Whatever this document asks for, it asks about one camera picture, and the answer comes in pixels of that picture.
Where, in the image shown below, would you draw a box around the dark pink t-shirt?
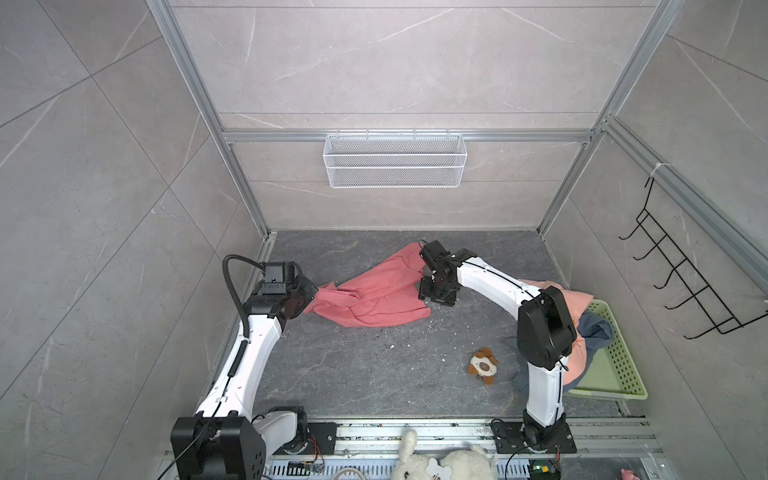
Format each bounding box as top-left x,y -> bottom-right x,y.
306,243 -> 431,328

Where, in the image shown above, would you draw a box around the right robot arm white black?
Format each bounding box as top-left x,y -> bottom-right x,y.
419,241 -> 577,454

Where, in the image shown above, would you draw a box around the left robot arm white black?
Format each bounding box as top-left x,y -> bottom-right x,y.
170,254 -> 317,479

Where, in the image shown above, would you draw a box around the small brown plush toy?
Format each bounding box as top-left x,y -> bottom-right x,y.
468,348 -> 498,385

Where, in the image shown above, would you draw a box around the light salmon t-shirt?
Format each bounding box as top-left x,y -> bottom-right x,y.
521,279 -> 595,386

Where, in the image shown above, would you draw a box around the grey blue t-shirt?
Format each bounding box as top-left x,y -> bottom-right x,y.
509,310 -> 616,394

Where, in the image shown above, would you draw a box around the white plush bunny toy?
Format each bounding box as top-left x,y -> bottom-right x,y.
391,429 -> 498,480

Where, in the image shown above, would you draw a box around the green plastic basket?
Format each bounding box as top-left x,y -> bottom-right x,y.
570,299 -> 648,401

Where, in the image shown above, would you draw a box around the left black corrugated cable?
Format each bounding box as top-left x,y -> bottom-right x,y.
221,254 -> 268,340

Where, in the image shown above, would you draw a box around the white wire mesh basket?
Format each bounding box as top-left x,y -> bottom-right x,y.
323,133 -> 468,189

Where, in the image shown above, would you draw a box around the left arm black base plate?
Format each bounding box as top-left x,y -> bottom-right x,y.
278,422 -> 339,456

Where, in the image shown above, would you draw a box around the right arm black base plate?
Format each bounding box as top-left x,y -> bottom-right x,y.
489,416 -> 577,454

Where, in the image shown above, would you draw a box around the black wire hook rack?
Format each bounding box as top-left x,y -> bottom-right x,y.
618,177 -> 767,341

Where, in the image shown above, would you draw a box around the aluminium frame rails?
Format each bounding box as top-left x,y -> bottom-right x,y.
157,418 -> 667,480

